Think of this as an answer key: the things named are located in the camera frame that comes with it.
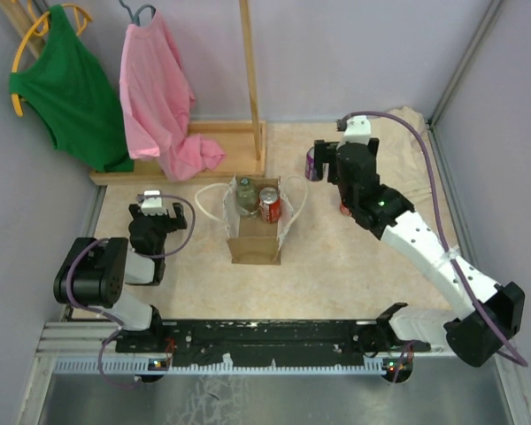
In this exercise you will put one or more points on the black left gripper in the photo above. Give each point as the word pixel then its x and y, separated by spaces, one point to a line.
pixel 180 221

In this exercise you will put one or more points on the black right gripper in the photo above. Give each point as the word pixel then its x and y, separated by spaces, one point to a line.
pixel 325 153

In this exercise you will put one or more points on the red coca-cola can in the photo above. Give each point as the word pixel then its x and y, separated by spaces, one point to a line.
pixel 270 205
pixel 344 210

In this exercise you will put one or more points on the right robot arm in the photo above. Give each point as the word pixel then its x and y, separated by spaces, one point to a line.
pixel 485 312

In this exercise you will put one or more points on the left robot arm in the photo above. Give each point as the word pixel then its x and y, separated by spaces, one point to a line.
pixel 95 272

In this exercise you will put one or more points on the clear glass beverage bottle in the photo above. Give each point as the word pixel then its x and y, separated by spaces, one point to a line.
pixel 246 197

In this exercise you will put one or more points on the beige crumpled cloth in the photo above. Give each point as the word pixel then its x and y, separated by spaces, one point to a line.
pixel 401 163

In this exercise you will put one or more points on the wooden clothes rack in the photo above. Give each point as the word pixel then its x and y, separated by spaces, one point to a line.
pixel 244 142

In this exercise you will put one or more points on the pink t-shirt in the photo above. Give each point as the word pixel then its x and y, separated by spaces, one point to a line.
pixel 156 101

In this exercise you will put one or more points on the green tank top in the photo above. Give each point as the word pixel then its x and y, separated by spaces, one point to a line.
pixel 69 90

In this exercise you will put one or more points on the grey clothes hanger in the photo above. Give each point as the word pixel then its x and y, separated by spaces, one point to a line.
pixel 135 16

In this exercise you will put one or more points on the yellow clothes hanger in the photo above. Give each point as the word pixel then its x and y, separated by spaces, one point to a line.
pixel 39 29

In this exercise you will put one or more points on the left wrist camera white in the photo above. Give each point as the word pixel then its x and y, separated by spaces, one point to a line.
pixel 151 203

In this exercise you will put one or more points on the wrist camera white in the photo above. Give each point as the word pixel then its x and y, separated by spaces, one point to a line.
pixel 356 129
pixel 151 203

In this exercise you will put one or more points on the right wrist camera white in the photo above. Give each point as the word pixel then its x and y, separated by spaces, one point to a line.
pixel 356 129

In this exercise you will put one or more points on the white rope bag handle left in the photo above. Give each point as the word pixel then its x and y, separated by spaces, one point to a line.
pixel 202 209

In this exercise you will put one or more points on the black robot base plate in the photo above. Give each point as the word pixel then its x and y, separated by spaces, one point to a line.
pixel 327 343

